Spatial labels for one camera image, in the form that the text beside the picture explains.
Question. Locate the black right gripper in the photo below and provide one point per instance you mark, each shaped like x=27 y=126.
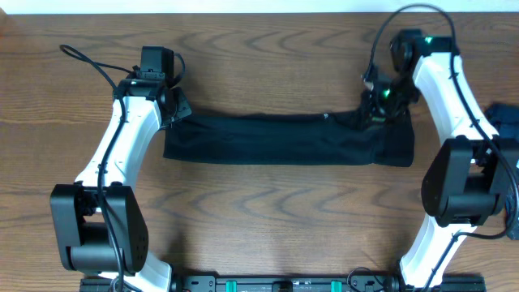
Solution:
x=372 y=113

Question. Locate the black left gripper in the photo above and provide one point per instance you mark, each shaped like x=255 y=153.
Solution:
x=185 y=109

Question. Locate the black polo shirt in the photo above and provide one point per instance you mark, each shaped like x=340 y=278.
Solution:
x=343 y=138

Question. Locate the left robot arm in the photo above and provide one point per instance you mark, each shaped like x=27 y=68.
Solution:
x=99 y=227

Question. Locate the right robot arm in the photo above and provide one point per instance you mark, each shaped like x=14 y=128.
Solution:
x=471 y=174

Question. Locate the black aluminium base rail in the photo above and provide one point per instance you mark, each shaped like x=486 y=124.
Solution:
x=357 y=282

